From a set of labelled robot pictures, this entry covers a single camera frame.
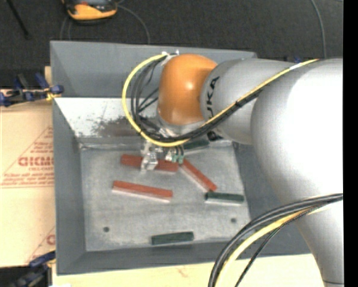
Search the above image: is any red-brown flat block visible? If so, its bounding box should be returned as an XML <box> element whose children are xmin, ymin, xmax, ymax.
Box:
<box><xmin>178</xmin><ymin>158</ymin><xmax>219</xmax><ymax>193</ymax></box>
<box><xmin>111</xmin><ymin>180</ymin><xmax>174</xmax><ymax>204</ymax></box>
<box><xmin>120</xmin><ymin>154</ymin><xmax>180</xmax><ymax>175</ymax></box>

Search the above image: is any dark green flat block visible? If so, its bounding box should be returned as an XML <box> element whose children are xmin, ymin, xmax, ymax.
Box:
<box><xmin>204</xmin><ymin>191</ymin><xmax>246</xmax><ymax>206</ymax></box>
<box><xmin>150</xmin><ymin>231</ymin><xmax>195</xmax><ymax>246</ymax></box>
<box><xmin>183</xmin><ymin>138</ymin><xmax>211</xmax><ymax>151</ymax></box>

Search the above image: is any grey metal bin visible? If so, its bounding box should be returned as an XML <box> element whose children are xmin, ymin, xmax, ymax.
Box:
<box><xmin>49</xmin><ymin>40</ymin><xmax>313</xmax><ymax>275</ymax></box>

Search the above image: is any brown cardboard board red print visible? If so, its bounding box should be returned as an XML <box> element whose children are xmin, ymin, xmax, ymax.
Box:
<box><xmin>0</xmin><ymin>65</ymin><xmax>57</xmax><ymax>269</ymax></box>

